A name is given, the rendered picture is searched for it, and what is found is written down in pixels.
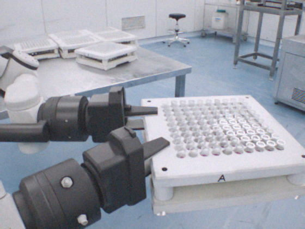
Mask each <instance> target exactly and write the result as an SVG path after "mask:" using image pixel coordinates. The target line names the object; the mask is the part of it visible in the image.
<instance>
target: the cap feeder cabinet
mask: <svg viewBox="0 0 305 229"><path fill-rule="evenodd" d="M273 98H274V99H275V100H276V102H274V103H275V104H278V103H277V101H281V102H283V103H286V104H287V105H290V106H292V107H295V108H297V109H300V110H303V111H305V34H302V35H301V34H300V35H296V36H290V37H287V38H283V45H282V49H281V54H280V59H279V66H278V70H277V77H276V81H275V84H274V88H273Z"/></svg>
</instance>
